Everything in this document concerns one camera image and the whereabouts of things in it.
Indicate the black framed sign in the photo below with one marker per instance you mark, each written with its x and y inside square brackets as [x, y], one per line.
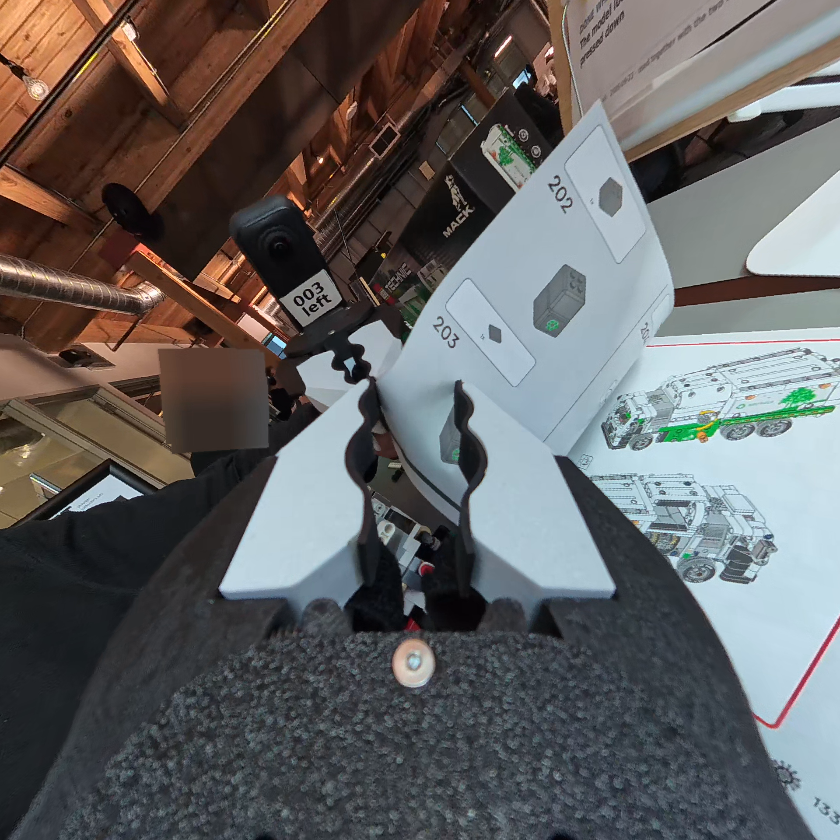
[98, 495]

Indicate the lego instruction booklet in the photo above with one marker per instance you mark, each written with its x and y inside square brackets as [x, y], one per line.
[525, 275]

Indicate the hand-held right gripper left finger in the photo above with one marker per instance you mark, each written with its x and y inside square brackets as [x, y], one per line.
[295, 512]

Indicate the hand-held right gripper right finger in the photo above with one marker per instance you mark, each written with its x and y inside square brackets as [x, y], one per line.
[538, 518]

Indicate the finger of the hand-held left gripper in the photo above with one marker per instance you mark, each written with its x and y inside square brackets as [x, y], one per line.
[321, 384]
[382, 344]

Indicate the metal ventilation duct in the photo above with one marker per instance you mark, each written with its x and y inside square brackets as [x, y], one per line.
[72, 285]

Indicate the white green lego truck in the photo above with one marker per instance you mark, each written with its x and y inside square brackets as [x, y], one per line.
[410, 544]

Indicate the hanging light bulb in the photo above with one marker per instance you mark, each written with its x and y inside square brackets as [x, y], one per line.
[34, 86]

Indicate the black round ceiling fixture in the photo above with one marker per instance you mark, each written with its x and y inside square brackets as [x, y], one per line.
[128, 210]

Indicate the document holder stand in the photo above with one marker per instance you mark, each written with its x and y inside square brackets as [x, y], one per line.
[656, 52]

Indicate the black lego set box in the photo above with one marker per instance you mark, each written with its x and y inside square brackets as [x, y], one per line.
[459, 203]

